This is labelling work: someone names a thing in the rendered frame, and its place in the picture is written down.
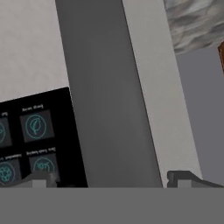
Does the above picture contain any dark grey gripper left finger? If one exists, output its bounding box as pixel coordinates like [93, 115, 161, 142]
[8, 171, 58, 188]

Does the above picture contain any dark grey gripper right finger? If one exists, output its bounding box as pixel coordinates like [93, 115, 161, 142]
[166, 170, 224, 188]

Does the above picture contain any pale grey fridge door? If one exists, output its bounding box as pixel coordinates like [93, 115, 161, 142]
[121, 0, 203, 188]

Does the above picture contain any white door with black panel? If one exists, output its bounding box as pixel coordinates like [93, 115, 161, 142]
[0, 0, 89, 188]

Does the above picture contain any brown wooden cupboard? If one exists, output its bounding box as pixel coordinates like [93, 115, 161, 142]
[217, 40, 224, 77]

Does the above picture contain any dark grey long door handle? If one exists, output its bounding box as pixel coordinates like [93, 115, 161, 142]
[54, 0, 164, 188]

